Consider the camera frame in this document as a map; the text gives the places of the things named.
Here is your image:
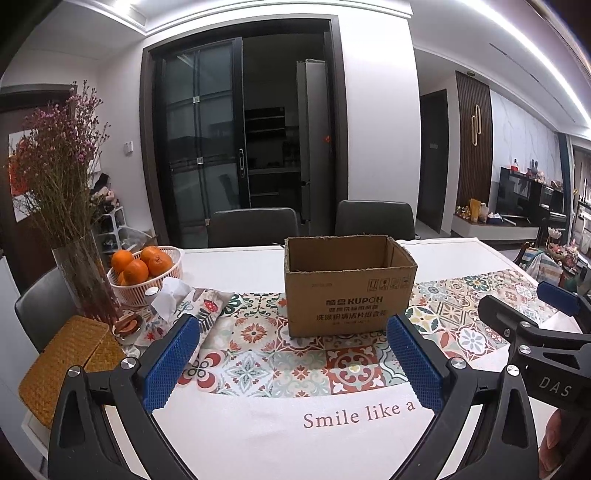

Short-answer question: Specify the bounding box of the patterned table runner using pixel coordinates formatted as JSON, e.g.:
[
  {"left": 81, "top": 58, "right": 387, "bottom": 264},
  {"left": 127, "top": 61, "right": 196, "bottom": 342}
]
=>
[{"left": 104, "top": 269, "right": 585, "bottom": 480}]

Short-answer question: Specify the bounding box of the white plastic fruit basket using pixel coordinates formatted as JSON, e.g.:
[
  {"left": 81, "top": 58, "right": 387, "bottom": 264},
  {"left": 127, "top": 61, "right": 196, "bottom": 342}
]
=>
[{"left": 107, "top": 246, "right": 184, "bottom": 308}]

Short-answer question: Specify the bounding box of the white shoe rack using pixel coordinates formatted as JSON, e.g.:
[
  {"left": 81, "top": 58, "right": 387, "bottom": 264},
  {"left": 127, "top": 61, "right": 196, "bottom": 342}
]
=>
[{"left": 95, "top": 203, "right": 127, "bottom": 250}]

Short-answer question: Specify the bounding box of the wooden wall panel gold handle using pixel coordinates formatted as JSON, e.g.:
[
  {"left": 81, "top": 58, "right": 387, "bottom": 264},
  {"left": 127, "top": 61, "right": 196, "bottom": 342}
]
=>
[{"left": 455, "top": 71, "right": 492, "bottom": 217}]

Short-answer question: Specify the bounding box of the small wooden dish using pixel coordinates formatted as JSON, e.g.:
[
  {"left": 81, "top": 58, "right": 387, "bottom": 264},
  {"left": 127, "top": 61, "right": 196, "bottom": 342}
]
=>
[{"left": 112, "top": 313, "right": 144, "bottom": 341}]

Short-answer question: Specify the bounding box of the black television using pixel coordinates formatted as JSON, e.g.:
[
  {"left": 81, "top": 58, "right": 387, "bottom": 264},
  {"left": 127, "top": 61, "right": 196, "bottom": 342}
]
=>
[{"left": 499, "top": 167, "right": 566, "bottom": 217}]

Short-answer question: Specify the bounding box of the glass vase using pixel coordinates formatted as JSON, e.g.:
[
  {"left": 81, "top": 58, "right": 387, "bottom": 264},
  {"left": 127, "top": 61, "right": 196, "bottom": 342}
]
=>
[{"left": 52, "top": 231, "right": 122, "bottom": 326}]

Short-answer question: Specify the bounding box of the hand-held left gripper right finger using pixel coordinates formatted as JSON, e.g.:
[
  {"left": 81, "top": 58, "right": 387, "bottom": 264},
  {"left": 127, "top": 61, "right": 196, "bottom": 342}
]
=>
[{"left": 387, "top": 314, "right": 541, "bottom": 480}]

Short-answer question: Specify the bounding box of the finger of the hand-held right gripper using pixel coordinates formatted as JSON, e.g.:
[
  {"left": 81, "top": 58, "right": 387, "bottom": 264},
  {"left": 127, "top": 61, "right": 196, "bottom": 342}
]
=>
[
  {"left": 478, "top": 295, "right": 591, "bottom": 367},
  {"left": 537, "top": 281, "right": 591, "bottom": 334}
]

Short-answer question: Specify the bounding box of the grey dining chair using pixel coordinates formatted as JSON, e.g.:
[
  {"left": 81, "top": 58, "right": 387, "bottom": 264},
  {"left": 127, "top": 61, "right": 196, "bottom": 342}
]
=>
[
  {"left": 14, "top": 265, "right": 71, "bottom": 354},
  {"left": 207, "top": 208, "right": 300, "bottom": 249},
  {"left": 335, "top": 200, "right": 416, "bottom": 241}
]

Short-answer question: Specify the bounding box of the dark room door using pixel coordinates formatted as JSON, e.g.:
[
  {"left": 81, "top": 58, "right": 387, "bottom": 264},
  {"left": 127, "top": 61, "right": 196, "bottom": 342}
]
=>
[{"left": 419, "top": 90, "right": 451, "bottom": 236}]

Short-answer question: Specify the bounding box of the woven straw mat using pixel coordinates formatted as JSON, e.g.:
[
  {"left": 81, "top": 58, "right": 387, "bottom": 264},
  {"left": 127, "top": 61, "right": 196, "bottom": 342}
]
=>
[{"left": 18, "top": 315, "right": 125, "bottom": 430}]

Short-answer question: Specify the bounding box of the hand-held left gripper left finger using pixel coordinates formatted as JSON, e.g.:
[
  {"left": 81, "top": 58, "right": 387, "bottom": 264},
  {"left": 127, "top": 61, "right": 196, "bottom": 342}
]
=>
[{"left": 47, "top": 314, "right": 201, "bottom": 480}]

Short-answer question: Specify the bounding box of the person's right hand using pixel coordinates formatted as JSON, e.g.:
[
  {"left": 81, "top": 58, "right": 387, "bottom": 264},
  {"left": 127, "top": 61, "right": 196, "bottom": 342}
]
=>
[{"left": 542, "top": 408, "right": 591, "bottom": 480}]

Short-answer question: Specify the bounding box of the brown cardboard box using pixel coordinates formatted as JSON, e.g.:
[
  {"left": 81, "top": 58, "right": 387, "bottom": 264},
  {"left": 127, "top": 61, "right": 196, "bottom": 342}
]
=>
[{"left": 283, "top": 234, "right": 419, "bottom": 339}]

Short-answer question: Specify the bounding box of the dried pink flower bouquet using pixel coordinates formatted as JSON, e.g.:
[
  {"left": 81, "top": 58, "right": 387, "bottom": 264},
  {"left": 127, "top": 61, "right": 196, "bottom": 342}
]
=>
[{"left": 4, "top": 80, "right": 112, "bottom": 252}]

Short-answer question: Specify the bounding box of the white television cabinet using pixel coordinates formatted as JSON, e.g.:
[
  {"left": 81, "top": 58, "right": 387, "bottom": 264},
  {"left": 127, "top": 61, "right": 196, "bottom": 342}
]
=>
[{"left": 451, "top": 213, "right": 546, "bottom": 244}]

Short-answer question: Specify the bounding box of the silver refrigerator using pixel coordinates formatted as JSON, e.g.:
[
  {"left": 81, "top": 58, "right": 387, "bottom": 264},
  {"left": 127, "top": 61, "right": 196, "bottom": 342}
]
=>
[{"left": 295, "top": 59, "right": 329, "bottom": 224}]

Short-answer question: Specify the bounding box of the floral fabric tissue cover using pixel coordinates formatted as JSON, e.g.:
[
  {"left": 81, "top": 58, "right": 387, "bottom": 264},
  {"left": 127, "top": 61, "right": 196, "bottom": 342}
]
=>
[{"left": 124, "top": 277, "right": 236, "bottom": 365}]

